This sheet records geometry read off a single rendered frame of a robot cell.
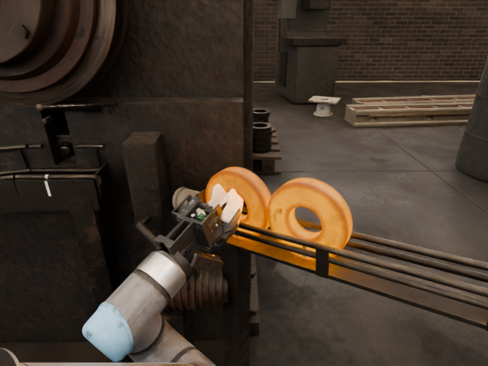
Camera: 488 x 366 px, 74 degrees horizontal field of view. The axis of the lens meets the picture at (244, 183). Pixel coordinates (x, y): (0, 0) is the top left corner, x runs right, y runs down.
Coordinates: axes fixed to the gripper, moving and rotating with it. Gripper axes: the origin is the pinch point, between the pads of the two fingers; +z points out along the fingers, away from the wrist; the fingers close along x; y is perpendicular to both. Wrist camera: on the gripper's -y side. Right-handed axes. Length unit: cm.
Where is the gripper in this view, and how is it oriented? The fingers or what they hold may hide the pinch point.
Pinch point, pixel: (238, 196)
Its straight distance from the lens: 67.0
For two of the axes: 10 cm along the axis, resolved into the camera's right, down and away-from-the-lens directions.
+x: -8.3, -2.5, 5.1
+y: -1.7, -7.4, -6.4
